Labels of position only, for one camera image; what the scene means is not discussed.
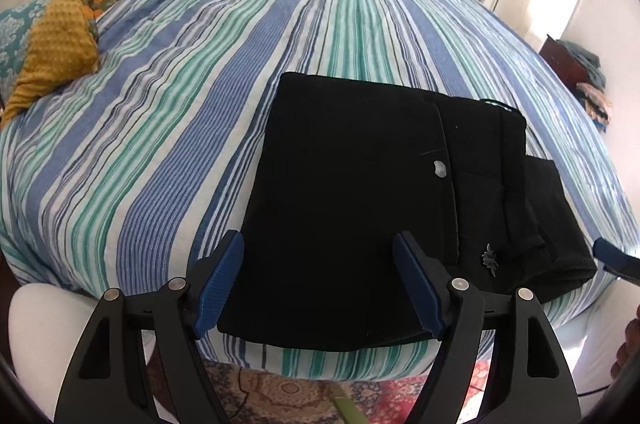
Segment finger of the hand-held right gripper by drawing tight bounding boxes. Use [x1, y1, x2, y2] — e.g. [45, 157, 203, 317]
[592, 238, 640, 287]

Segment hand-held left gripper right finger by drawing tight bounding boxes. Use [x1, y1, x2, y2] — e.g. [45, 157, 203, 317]
[392, 231, 583, 424]

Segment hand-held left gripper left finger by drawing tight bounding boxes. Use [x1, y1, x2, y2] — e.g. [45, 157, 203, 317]
[54, 230, 246, 424]

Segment black pants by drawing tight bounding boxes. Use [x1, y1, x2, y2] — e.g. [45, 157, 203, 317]
[217, 72, 598, 351]

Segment red patterned rug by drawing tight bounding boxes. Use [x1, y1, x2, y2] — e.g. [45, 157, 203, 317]
[145, 354, 496, 424]

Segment green flat object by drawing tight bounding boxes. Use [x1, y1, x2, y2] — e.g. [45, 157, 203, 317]
[327, 383, 375, 424]

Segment pile of folded clothes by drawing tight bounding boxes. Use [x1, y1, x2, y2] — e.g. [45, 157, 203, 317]
[560, 39, 614, 126]

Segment striped blue green blanket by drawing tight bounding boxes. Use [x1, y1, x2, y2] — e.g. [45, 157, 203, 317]
[0, 0, 633, 380]

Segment white bed base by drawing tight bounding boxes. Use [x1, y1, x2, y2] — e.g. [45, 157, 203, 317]
[7, 283, 638, 421]

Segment dark wooden dresser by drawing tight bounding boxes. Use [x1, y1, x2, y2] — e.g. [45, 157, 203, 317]
[539, 34, 590, 101]

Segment mustard yellow pillow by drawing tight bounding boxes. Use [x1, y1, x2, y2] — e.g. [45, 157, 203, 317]
[0, 0, 100, 130]

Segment teal patterned pillow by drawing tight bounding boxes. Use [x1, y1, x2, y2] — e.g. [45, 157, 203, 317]
[0, 0, 57, 105]

